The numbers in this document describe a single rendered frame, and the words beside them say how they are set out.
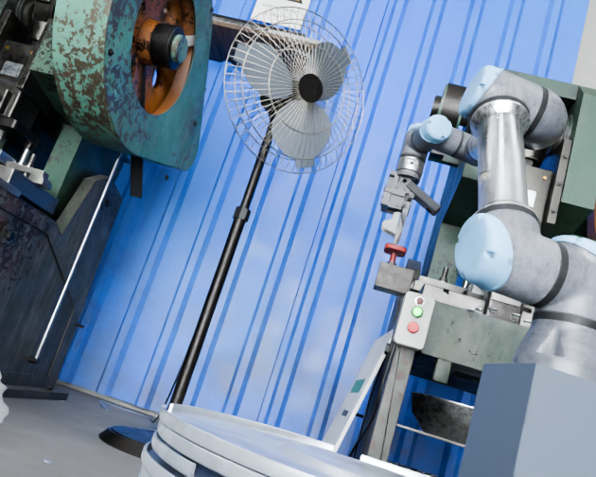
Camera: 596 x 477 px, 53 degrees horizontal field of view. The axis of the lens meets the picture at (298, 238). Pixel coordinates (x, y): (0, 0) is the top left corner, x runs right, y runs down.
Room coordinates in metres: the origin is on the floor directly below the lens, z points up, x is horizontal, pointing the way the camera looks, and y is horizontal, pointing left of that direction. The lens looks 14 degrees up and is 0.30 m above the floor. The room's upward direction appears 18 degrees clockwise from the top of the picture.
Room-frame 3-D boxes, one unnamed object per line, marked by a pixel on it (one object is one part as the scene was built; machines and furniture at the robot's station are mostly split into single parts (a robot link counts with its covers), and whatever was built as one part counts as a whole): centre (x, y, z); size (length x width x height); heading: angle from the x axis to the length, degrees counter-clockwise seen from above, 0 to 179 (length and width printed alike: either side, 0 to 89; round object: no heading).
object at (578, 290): (0.97, -0.47, 0.62); 0.13 x 0.12 x 0.14; 99
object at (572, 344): (0.97, -0.48, 0.50); 0.15 x 0.15 x 0.10
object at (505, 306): (1.61, -0.60, 0.72); 0.25 x 0.14 x 0.14; 171
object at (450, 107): (1.84, -0.39, 1.31); 0.22 x 0.12 x 0.22; 171
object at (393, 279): (1.60, -0.29, 0.62); 0.10 x 0.06 x 0.20; 81
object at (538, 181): (1.74, -0.62, 1.04); 0.17 x 0.15 x 0.30; 171
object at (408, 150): (1.60, -0.25, 1.08); 0.09 x 0.08 x 0.11; 9
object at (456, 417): (1.78, -0.63, 0.36); 0.34 x 0.34 x 0.10
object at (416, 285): (1.81, -0.46, 0.76); 0.17 x 0.06 x 0.10; 81
